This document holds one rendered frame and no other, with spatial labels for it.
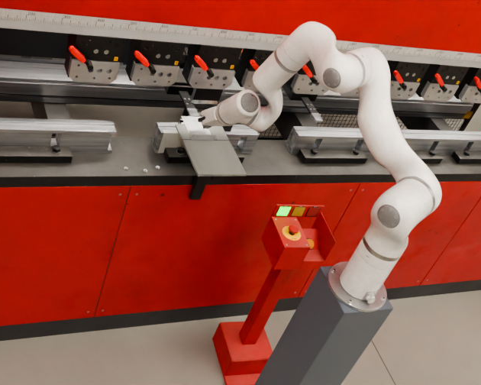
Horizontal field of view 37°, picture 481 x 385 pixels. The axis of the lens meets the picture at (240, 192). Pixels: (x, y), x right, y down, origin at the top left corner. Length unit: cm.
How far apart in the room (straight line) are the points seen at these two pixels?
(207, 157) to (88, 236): 53
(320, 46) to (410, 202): 47
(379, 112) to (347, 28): 66
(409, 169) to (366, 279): 35
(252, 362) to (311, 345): 80
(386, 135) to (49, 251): 131
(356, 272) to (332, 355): 33
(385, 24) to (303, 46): 66
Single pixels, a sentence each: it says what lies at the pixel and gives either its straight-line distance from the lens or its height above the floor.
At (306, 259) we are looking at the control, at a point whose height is 70.
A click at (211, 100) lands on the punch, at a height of 110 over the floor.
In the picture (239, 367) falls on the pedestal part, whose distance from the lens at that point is 309.
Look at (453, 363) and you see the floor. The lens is 375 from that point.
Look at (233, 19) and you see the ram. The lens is 234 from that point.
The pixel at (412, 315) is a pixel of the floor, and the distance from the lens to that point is 382.
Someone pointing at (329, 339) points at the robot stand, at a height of 87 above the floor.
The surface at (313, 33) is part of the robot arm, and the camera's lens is 200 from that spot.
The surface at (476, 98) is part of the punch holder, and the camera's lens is 315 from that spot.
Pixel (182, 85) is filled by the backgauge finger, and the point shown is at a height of 102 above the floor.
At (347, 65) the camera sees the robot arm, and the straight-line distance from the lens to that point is 190.
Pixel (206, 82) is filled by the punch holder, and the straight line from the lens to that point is 244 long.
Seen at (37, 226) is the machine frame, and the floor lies 65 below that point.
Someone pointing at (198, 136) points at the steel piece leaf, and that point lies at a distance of 250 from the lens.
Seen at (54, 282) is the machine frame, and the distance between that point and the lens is 280.
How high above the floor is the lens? 246
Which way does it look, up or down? 38 degrees down
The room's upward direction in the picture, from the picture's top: 23 degrees clockwise
